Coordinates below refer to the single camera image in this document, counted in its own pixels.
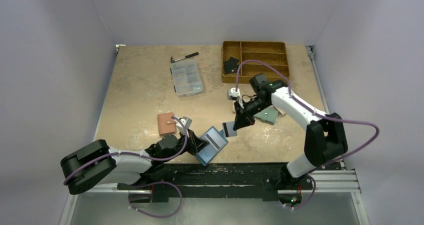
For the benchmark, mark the pink leather card holder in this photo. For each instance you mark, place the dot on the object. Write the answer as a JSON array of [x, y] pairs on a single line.
[[166, 123]]

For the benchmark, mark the black metal base rail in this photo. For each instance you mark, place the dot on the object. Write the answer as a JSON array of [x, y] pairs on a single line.
[[261, 180]]

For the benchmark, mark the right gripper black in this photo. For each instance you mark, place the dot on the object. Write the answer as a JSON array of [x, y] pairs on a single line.
[[243, 111]]

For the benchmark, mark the clear plastic screw organizer box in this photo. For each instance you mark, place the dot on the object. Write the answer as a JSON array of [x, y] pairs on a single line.
[[186, 78]]

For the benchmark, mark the claw hammer black handle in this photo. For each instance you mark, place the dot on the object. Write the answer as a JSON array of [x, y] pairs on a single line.
[[172, 60]]

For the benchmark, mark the grey striped card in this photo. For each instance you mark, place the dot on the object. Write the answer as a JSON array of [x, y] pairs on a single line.
[[228, 129]]

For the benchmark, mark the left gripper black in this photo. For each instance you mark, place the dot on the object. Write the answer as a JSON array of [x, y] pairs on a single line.
[[193, 142]]

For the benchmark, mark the black VIP credit card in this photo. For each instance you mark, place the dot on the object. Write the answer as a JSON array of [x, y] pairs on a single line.
[[230, 67]]

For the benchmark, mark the teal green card holder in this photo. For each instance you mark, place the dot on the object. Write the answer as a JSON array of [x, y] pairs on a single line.
[[268, 115]]

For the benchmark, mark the blue leather card holder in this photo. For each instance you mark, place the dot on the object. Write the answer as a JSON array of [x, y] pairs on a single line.
[[209, 152]]

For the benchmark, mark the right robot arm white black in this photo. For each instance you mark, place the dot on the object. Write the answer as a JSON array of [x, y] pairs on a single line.
[[325, 139]]

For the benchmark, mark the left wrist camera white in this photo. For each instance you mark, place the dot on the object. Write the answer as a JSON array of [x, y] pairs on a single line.
[[182, 123]]

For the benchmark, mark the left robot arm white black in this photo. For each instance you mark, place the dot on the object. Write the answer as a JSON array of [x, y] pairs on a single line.
[[97, 163]]

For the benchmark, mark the aluminium frame rail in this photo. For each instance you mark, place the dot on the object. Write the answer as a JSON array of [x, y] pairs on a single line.
[[322, 181]]

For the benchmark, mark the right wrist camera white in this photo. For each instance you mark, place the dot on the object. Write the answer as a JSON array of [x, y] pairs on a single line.
[[233, 94]]

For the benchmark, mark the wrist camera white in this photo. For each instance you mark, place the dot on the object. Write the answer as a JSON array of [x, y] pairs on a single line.
[[233, 94], [182, 123]]

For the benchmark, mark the wicker cutlery tray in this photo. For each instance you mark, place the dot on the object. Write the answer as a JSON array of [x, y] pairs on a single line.
[[258, 57]]

